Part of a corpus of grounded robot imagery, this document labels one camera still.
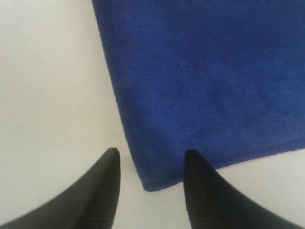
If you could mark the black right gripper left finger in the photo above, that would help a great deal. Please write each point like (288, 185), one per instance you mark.
(90, 203)

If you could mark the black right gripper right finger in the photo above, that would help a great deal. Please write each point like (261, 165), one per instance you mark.
(213, 203)

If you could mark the blue towel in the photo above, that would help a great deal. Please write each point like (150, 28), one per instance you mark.
(224, 77)

